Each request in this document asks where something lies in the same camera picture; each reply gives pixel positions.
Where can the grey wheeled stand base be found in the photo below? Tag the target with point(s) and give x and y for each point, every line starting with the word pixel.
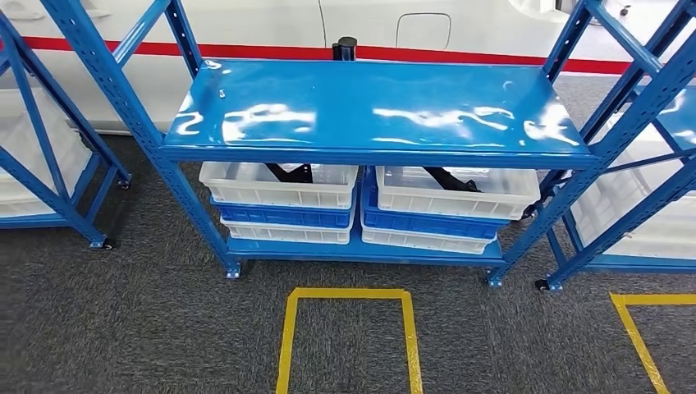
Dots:
pixel 625 8

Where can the black cylindrical post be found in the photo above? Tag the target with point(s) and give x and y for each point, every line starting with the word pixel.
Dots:
pixel 345 49

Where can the white pedestal base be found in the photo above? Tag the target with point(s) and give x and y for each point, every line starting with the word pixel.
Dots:
pixel 538 8

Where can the white plastic crate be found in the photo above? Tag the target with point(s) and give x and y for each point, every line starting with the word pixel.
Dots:
pixel 418 242
pixel 282 234
pixel 261 190
pixel 435 204

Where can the white car with red stripe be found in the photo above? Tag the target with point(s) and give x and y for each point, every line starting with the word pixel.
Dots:
pixel 261 27

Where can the blue metal shelf rack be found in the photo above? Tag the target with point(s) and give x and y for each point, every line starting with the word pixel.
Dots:
pixel 353 109
pixel 614 239
pixel 49 136

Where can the black part in crate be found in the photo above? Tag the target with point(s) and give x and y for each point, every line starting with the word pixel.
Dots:
pixel 448 179
pixel 291 173

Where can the blue plastic crate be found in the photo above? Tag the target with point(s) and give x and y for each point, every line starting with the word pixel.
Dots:
pixel 424 223
pixel 282 216

